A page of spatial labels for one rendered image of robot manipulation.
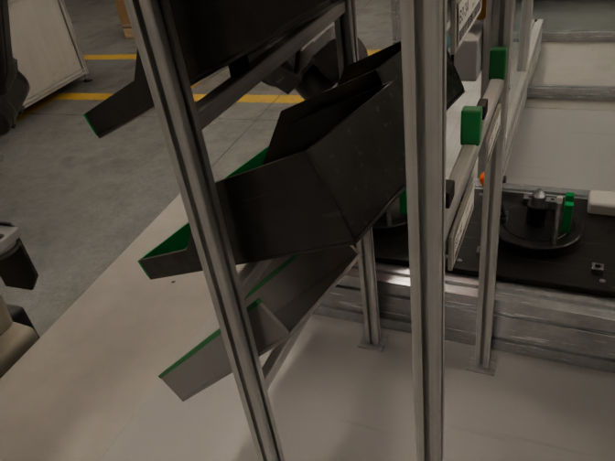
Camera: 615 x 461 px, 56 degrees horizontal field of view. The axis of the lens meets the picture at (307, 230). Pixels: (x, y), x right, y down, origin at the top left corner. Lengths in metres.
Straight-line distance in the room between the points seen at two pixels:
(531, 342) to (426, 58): 0.67
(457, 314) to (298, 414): 0.28
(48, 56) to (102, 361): 4.48
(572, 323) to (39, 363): 0.85
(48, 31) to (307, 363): 4.73
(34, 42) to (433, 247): 5.03
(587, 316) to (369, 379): 0.32
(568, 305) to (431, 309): 0.50
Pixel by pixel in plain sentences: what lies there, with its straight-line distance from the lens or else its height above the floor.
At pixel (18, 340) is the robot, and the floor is 0.80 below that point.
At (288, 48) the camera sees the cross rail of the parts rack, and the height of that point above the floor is 1.39.
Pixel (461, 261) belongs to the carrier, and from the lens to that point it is 0.93.
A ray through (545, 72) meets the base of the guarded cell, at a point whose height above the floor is 0.86.
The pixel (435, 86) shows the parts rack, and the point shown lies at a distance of 0.32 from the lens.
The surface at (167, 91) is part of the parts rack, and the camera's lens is 0.39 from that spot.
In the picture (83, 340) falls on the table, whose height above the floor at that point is 0.86.
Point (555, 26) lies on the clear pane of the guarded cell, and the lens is 2.24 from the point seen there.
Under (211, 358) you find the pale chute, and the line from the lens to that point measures 0.63.
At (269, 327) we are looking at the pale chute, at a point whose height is 1.19.
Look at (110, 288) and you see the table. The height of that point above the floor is 0.86.
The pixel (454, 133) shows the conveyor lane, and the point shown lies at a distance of 1.44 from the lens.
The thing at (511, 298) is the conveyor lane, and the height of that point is 0.96.
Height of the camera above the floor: 1.54
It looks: 34 degrees down
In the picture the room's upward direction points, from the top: 9 degrees counter-clockwise
